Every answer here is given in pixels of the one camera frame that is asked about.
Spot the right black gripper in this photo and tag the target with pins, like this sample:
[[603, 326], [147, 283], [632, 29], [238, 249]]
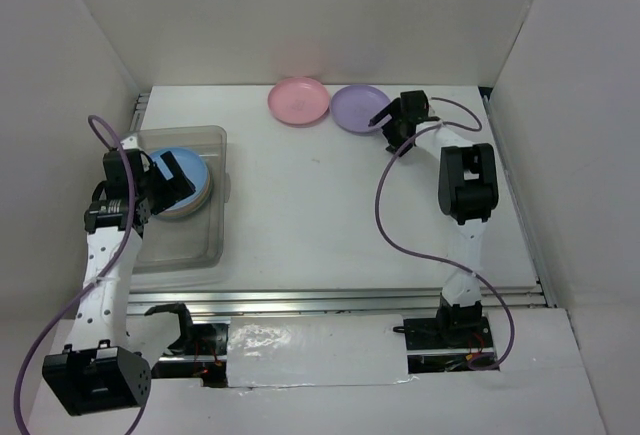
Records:
[[396, 109]]

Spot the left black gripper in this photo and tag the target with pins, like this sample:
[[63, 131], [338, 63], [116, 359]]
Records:
[[180, 187]]

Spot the cream plastic plate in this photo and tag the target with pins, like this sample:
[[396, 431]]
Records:
[[206, 192]]

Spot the blue plastic plate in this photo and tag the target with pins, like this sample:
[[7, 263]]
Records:
[[194, 168]]

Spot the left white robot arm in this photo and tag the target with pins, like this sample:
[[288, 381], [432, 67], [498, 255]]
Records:
[[101, 368]]

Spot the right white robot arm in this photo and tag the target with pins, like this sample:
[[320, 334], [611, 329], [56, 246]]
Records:
[[467, 194]]

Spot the clear plastic bin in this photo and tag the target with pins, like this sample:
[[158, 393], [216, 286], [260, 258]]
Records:
[[195, 241]]

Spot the purple plate far right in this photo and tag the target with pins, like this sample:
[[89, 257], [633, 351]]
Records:
[[352, 107]]

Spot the pink plastic plate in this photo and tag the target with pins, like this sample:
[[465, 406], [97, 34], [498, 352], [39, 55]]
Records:
[[298, 101]]

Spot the white foil-edged board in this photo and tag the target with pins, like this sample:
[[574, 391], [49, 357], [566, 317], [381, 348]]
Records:
[[325, 351]]

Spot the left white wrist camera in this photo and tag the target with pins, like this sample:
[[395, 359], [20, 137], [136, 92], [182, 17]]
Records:
[[132, 141]]

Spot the aluminium right side rail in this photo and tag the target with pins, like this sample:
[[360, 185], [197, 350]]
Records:
[[539, 265]]

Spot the aluminium rail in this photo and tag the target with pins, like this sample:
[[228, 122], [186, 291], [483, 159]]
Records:
[[205, 305], [539, 265]]

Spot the aluminium front rail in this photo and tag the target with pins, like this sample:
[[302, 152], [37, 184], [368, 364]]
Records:
[[205, 305]]

